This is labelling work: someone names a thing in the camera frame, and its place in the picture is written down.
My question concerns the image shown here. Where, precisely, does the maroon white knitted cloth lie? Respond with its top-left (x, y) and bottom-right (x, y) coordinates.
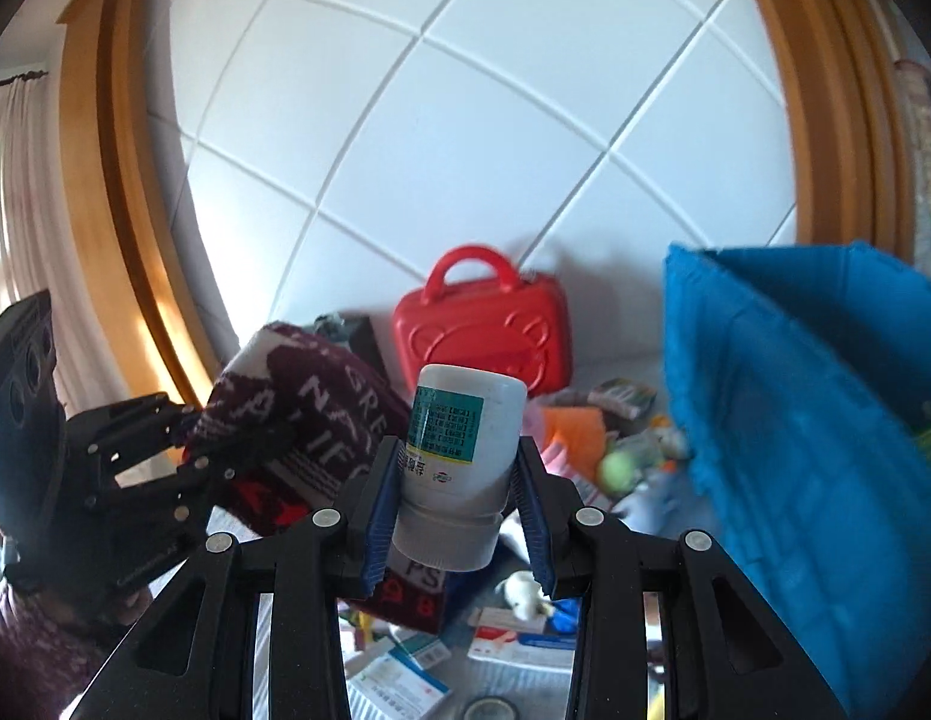
top-left (184, 322), bottom-right (410, 536)

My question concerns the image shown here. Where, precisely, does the white medicine bottle green label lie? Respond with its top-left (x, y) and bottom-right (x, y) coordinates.
top-left (394, 364), bottom-right (527, 572)

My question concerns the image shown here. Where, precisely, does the person left forearm patterned sleeve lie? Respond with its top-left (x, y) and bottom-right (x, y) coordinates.
top-left (0, 582), bottom-right (131, 718)

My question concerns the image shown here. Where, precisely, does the person left hand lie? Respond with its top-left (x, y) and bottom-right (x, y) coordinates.
top-left (99, 587), bottom-right (152, 628)

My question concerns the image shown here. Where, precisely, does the white blue medicine box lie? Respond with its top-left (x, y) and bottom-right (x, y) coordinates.
top-left (345, 640), bottom-right (451, 720)

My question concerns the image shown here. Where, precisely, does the beige curtain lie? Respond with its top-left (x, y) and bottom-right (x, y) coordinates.
top-left (0, 73), bottom-right (128, 415)

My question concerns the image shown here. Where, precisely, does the blue plastic storage crate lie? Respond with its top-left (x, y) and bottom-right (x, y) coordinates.
top-left (664, 244), bottom-right (931, 718)

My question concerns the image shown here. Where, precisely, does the red plastic handbag case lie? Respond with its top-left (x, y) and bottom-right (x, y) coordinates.
top-left (392, 244), bottom-right (573, 397)

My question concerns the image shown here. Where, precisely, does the rolled patterned carpet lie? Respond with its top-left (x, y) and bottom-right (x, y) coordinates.
top-left (895, 59), bottom-right (931, 278)

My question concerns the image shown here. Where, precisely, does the dark gift box gold handle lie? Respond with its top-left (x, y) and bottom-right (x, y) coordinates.
top-left (304, 312), bottom-right (389, 380)

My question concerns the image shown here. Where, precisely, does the wooden door frame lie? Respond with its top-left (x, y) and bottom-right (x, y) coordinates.
top-left (58, 0), bottom-right (221, 406)

